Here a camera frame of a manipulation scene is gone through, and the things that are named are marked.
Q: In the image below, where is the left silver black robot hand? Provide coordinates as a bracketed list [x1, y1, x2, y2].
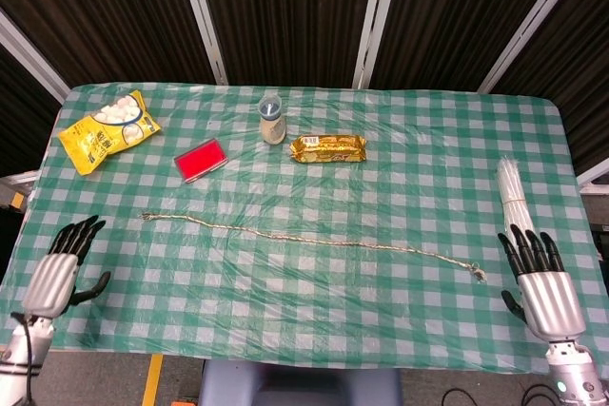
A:
[22, 214, 113, 319]

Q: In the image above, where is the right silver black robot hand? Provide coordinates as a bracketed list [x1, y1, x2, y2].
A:
[497, 223, 587, 341]

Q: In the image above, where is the braided gold white rope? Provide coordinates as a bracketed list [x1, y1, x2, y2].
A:
[140, 213, 487, 283]

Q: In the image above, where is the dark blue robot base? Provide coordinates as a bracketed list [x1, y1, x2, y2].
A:
[197, 358, 403, 406]

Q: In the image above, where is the bundle of white straws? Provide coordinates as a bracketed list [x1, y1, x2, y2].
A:
[496, 156, 537, 245]

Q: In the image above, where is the yellow snack bag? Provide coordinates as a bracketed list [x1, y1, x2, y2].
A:
[56, 89, 162, 177]

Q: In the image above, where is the red flat case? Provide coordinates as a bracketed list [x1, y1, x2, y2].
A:
[173, 137, 229, 185]

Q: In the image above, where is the green checked plastic tablecloth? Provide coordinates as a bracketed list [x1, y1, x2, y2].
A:
[0, 82, 609, 377]

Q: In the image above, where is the gold biscuit package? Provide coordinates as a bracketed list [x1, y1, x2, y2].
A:
[288, 134, 369, 164]

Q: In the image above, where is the white bottle with clear cap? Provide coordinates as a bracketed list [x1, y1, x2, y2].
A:
[258, 94, 287, 145]

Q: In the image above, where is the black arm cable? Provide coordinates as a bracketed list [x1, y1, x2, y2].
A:
[11, 313, 40, 406]

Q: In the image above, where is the white partition post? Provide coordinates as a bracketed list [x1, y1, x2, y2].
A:
[0, 9, 72, 104]
[351, 0, 405, 89]
[173, 0, 230, 87]
[478, 0, 599, 94]

